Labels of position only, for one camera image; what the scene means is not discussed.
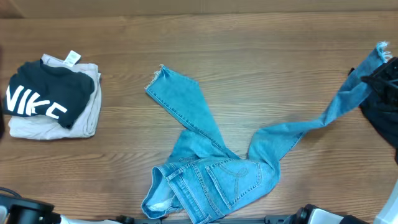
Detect blue denim jeans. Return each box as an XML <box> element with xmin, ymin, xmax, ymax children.
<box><xmin>141</xmin><ymin>42</ymin><xmax>391</xmax><ymax>223</ymax></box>

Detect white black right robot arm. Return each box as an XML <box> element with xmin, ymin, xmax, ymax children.
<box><xmin>277</xmin><ymin>57</ymin><xmax>397</xmax><ymax>224</ymax></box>

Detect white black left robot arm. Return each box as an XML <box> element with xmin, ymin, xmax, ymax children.
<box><xmin>1</xmin><ymin>187</ymin><xmax>121</xmax><ymax>224</ymax></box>

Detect black garment right side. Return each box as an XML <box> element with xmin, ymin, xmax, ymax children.
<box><xmin>359</xmin><ymin>84</ymin><xmax>397</xmax><ymax>162</ymax></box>

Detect folded beige garment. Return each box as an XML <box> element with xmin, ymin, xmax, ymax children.
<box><xmin>3</xmin><ymin>51</ymin><xmax>102</xmax><ymax>140</ymax></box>

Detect black shirt white letters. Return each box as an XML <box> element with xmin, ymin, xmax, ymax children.
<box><xmin>3</xmin><ymin>59</ymin><xmax>95</xmax><ymax>129</ymax></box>

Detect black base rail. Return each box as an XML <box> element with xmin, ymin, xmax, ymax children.
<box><xmin>116</xmin><ymin>214</ymin><xmax>293</xmax><ymax>224</ymax></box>

